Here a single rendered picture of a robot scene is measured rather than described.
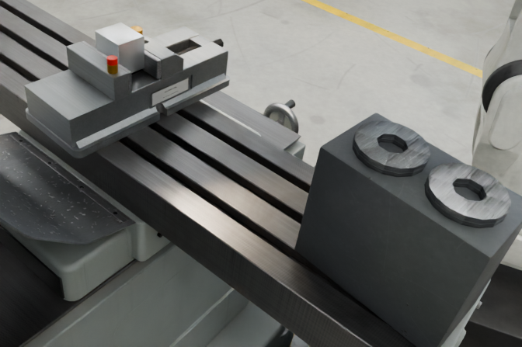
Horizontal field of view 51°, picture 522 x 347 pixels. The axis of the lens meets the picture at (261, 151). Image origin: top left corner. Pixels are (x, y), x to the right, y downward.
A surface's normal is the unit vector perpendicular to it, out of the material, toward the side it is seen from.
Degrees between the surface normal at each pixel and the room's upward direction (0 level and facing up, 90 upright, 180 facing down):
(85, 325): 90
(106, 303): 90
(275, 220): 0
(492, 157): 115
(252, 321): 0
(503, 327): 0
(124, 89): 90
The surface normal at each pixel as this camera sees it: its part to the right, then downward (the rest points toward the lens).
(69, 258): 0.12, -0.77
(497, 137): -0.33, 0.57
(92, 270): 0.78, 0.47
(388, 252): -0.69, 0.39
